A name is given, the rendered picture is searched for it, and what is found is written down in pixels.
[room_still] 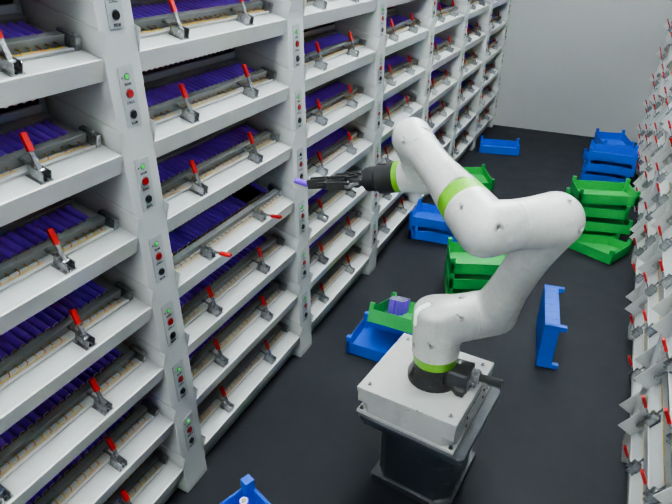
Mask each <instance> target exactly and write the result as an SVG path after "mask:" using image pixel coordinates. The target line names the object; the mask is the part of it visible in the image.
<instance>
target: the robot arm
mask: <svg viewBox="0 0 672 504"><path fill-rule="evenodd" d="M392 144H393V147H394V149H395V151H396V153H397V155H398V157H399V159H400V160H399V161H389V160H388V161H385V158H384V156H383V157H381V162H378V163H377V164H376V166H366V167H365V168H364V169H362V170H358V171H351V172H343V173H336V174H335V175H331V176H320V177H311V178H310V180H306V182H307V186H308V189H322V188H325V190H346V191H350V190H351V188H353V187H354V188H359V187H361V186H363V187H364V188H365V190H366V191H369V192H370V191H378V192H379V193H380V194H383V193H388V195H391V193H400V192H412V193H419V194H430V195H431V197H432V199H433V201H434V203H435V205H436V207H437V209H438V210H439V212H440V214H441V216H442V218H443V219H444V221H445V223H446V224H447V226H448V228H449V229H450V231H451V232H452V234H453V236H454V237H455V239H456V240H457V241H458V243H459V244H460V246H461V247H462V248H463V249H464V250H465V251H466V252H467V253H469V254H470V255H472V256H475V257H478V258H492V257H496V256H500V255H504V254H506V256H505V258H504V259H503V261H502V263H501V264H500V266H499V267H498V269H497V270H496V272H495V273H494V274H493V276H492V277H491V278H490V280H489V281H488V282H487V283H486V285H485V286H484V287H483V288H482V289H481V290H478V291H472V292H466V293H459V294H433V295H428V296H425V297H423V298H421V299H420V300H418V301H417V303H416V304H415V307H414V315H413V334H412V353H413V361H412V362H411V363H410V365H409V366H408V379H409V381H410V382H411V383H412V385H414V386H415V387H416V388H418V389H420V390H422V391H424V392H428V393H436V394H439V393H446V392H449V391H452V392H453V393H454V394H455V396H457V397H461V398H463V396H464V394H466V393H467V392H468V391H469V388H471V387H472V388H475V387H476V384H479V382H483V383H486V384H489V385H493V386H496V387H500V388H502V385H503V380H501V379H498V378H494V377H491V376H488V375H484V374H482V371H481V370H480V369H476V368H475V363H474V362H470V361H467V360H463V359H460V358H458V357H459V353H460V345H461V343H462V342H466V341H471V340H477V339H482V338H487V337H493V336H498V335H502V334H504V333H507V332H508V331H510V330H511V329H512V328H513V326H514V325H515V323H516V321H517V319H518V316H519V314H520V312H521V309H522V307H523V305H524V303H525V302H526V300H527V298H528V296H529V295H530V293H531V291H532V290H533V288H534V287H535V285H536V284H537V283H538V281H539V280H540V279H541V277H542V276H543V275H544V273H545V272H546V271H547V270H548V269H549V267H550V266H551V265H552V264H553V263H554V262H555V261H556V260H557V258H558V257H559V256H560V255H561V254H562V253H563V252H564V251H565V250H566V249H567V248H569V247H570V246H571V245H572V244H573V243H574V242H575V241H576V240H577V239H578V238H579V237H580V236H581V234H582V232H583V230H584V228H585V223H586V216H585V212H584V209H583V207H582V205H581V204H580V202H579V201H578V200H577V199H576V198H574V197H573V196H571V195H569V194H567V193H564V192H559V191H551V192H546V193H542V194H538V195H534V196H529V197H524V198H517V199H506V200H499V199H497V198H496V197H495V196H494V195H493V194H492V193H491V192H490V191H489V190H488V189H487V188H486V187H485V186H484V185H483V184H482V183H481V182H479V181H478V180H477V179H476V178H475V177H474V176H472V175H471V174H470V173H469V172H468V171H466V170H465V169H464V168H463V167H462V166H460V165H459V164H458V163H457V162H456V161H455V160H454V159H453V158H452V157H451V156H450V155H449V154H448V153H447V152H446V150H445V149H444V148H443V147H442V146H441V144H440V143H439V141H438V140H437V139H436V137H435V135H434V134H433V132H432V130H431V128H430V127H429V125H428V124H427V123H426V122H425V121H424V120H422V119H420V118H417V117H408V118H405V119H403V120H401V121H400V122H399V123H398V124H397V125H396V126H395V128H394V130H393V132H392ZM472 383H474V384H475V385H474V384H472Z"/></svg>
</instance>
